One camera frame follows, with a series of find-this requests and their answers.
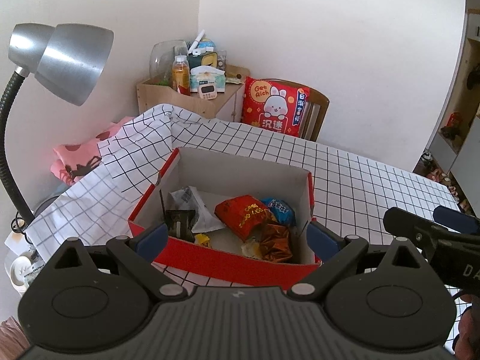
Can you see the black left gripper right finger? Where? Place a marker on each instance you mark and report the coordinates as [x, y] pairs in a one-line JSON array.
[[382, 297]]

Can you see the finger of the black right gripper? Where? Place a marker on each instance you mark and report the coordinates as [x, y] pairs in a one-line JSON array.
[[455, 220], [401, 223]]

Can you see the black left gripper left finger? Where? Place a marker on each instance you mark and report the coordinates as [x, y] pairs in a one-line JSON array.
[[94, 297]]

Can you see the blue snack packet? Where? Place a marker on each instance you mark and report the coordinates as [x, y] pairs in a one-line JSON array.
[[282, 212]]

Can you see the dark olive snack bar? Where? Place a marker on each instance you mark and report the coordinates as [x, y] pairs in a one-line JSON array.
[[180, 224]]

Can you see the shiny red-brown snack bag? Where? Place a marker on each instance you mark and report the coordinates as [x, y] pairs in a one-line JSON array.
[[274, 244]]

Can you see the yellow triangular snack packet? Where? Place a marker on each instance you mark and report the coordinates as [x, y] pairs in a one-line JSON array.
[[202, 240]]

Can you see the white green snack packet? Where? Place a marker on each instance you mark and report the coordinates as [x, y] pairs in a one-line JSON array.
[[188, 198]]

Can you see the large red chips bag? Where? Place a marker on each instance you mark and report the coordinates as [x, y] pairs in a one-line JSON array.
[[243, 214]]

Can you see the orange white bread packet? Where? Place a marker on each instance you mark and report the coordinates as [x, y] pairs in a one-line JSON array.
[[251, 249]]

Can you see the person right hand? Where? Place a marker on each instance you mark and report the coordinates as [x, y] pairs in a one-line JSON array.
[[466, 345]]

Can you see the white black grid tablecloth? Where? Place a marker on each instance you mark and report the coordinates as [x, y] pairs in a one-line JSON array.
[[168, 148]]

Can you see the pink patterned cloth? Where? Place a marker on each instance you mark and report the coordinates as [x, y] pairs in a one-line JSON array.
[[75, 161]]

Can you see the brown wooden chair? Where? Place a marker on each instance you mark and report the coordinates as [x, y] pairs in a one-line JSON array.
[[314, 113]]

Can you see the red and white cardboard box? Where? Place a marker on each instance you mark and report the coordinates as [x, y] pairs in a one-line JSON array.
[[219, 177]]

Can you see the red rabbit cushion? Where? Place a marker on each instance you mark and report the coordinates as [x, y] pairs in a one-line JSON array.
[[274, 106]]

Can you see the light wooden side shelf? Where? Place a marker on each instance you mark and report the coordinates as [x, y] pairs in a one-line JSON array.
[[226, 106]]

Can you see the small white timer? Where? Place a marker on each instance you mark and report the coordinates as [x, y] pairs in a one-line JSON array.
[[207, 91]]

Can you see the orange drink bottle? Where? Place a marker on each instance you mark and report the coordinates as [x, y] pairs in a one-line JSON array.
[[181, 75]]

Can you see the white tissue box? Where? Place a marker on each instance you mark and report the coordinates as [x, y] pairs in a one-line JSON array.
[[204, 75]]

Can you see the clear glass bowl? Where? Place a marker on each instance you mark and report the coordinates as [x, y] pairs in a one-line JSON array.
[[161, 61]]

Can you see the white wall cabinet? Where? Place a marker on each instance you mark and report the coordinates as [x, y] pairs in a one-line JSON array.
[[452, 156]]

